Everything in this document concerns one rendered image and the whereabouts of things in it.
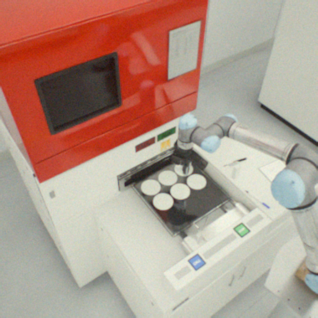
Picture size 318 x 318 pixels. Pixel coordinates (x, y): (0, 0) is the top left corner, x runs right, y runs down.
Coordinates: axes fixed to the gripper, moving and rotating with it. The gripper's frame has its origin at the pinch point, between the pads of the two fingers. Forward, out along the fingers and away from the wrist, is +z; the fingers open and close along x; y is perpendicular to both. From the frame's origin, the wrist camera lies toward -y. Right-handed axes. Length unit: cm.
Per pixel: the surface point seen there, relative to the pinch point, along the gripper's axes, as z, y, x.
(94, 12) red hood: -80, 30, 16
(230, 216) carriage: 13.6, -25.8, 3.3
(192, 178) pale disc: 11.5, -0.2, -7.9
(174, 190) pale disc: 11.5, 4.5, 3.9
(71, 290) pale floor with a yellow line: 101, 55, 49
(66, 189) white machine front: -4, 43, 37
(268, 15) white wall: 57, 35, -315
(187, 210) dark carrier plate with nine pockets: 11.6, -6.5, 11.6
